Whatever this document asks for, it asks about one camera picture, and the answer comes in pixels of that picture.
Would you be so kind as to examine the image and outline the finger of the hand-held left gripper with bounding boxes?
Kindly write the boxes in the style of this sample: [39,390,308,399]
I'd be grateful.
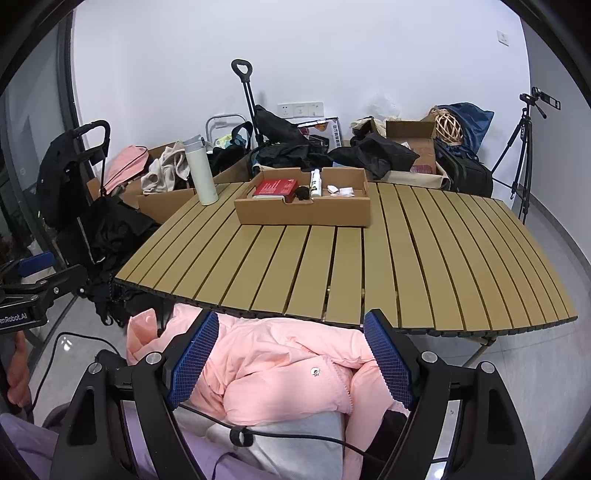
[0,253,55,280]
[0,265,88,308]

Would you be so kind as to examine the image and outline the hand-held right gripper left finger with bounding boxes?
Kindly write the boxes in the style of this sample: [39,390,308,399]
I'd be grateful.
[50,311,220,480]

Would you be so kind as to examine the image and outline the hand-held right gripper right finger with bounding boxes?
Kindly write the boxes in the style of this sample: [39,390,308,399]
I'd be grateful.
[365,310,536,480]

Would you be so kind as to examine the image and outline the shallow cardboard tray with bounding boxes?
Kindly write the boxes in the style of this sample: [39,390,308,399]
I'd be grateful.
[234,167,372,228]

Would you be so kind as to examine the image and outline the person's left hand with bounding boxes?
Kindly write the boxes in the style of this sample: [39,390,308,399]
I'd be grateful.
[4,330,35,411]

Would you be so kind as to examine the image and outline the black folding cart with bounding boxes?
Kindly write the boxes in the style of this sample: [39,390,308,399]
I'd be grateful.
[36,120,160,324]

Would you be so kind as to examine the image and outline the pink down jacket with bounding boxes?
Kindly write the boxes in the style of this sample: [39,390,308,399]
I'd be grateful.
[126,305,411,480]

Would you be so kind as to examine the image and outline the grey sweater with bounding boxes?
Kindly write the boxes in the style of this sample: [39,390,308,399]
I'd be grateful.
[178,406,352,480]

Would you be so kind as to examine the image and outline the lilac trousers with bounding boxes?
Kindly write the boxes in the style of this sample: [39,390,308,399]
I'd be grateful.
[0,408,241,480]

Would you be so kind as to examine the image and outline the pink backpack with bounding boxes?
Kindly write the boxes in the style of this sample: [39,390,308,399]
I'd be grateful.
[99,144,151,195]

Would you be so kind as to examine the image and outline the open cardboard box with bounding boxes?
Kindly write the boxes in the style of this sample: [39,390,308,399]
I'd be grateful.
[88,143,252,224]

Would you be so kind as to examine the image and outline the beige crumpled cloth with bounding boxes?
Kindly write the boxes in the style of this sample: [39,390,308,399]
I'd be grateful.
[141,142,191,195]

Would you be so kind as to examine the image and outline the white thermos bottle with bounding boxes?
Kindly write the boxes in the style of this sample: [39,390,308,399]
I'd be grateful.
[184,135,219,206]

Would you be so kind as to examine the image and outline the beige fabric bag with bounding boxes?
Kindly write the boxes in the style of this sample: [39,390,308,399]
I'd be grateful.
[383,168,451,191]

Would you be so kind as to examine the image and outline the red flat box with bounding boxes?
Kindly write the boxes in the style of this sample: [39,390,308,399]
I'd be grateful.
[252,178,298,198]

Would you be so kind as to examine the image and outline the black suitcase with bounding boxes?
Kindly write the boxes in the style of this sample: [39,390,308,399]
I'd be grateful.
[434,141,494,198]

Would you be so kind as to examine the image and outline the black jacket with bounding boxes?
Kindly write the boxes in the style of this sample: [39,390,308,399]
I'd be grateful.
[330,133,421,181]

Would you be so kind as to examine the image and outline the cardboard box with labels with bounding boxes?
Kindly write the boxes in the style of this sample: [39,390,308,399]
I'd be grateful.
[385,115,439,175]

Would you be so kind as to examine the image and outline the black clothes pile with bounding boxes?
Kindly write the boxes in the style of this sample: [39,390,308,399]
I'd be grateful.
[252,143,338,172]

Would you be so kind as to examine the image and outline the cream cloth bag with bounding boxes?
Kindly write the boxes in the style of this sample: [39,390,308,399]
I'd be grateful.
[350,115,389,137]

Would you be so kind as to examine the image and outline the printed appliance box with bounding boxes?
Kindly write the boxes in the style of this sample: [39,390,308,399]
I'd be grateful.
[298,116,342,148]

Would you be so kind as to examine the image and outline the wicker ball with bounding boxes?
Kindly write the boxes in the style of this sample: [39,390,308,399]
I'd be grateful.
[430,107,464,147]

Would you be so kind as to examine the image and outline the black bag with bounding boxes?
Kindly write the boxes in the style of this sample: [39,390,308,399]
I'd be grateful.
[254,105,319,148]

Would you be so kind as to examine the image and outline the dark blue bag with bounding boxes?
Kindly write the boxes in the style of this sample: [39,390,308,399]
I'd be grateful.
[436,102,495,155]

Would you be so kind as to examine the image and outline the black tripod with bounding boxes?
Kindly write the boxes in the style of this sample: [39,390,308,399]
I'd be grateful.
[490,108,536,224]

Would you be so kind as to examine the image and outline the black cable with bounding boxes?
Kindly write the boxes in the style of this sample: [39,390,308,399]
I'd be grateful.
[178,404,389,464]
[28,331,127,407]

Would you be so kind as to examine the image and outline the white metal frame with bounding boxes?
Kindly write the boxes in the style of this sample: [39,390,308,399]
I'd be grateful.
[205,113,252,144]

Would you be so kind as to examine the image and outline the white wall socket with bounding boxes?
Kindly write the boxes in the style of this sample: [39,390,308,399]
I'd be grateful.
[277,102,324,118]

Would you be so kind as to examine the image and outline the trolley pull handle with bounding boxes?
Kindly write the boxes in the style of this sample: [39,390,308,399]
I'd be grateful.
[231,58,259,139]

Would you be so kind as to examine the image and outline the black camera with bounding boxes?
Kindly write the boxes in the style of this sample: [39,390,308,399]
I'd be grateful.
[518,87,561,116]

